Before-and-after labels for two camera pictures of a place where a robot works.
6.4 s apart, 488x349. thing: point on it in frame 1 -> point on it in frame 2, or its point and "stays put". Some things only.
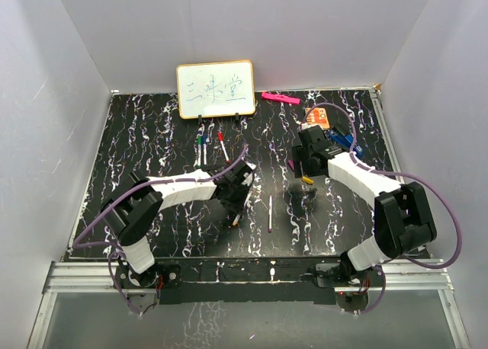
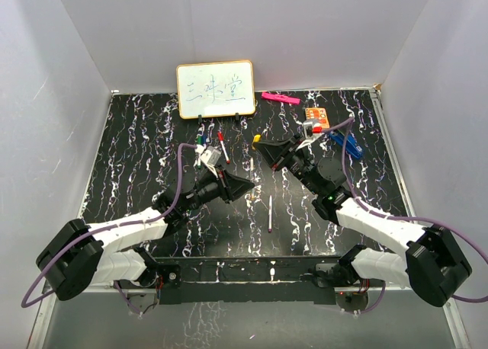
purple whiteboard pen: (270, 215) stays put
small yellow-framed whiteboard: (216, 89) stays put
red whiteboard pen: (220, 136) stays put
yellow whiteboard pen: (236, 219) -> (252, 175)
